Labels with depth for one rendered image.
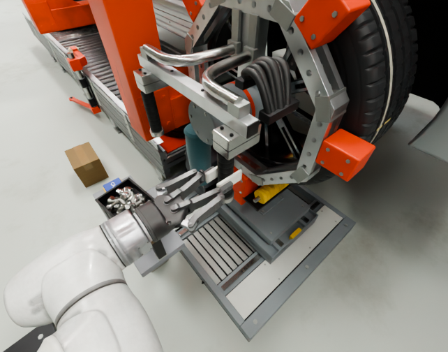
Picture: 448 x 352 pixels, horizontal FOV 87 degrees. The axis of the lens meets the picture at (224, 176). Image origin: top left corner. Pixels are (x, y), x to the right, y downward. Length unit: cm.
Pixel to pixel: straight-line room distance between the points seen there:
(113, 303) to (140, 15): 85
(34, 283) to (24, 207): 151
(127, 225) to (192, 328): 87
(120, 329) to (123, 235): 14
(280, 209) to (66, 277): 101
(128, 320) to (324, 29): 55
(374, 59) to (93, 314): 64
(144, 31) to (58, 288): 82
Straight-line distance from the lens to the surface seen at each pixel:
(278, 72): 49
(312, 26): 54
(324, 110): 56
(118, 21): 96
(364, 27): 60
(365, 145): 62
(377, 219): 171
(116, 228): 45
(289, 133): 79
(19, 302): 47
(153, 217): 45
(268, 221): 120
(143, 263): 88
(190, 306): 127
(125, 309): 39
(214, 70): 55
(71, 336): 38
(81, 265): 43
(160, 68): 65
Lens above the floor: 123
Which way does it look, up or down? 48 degrees down
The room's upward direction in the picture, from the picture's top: straight up
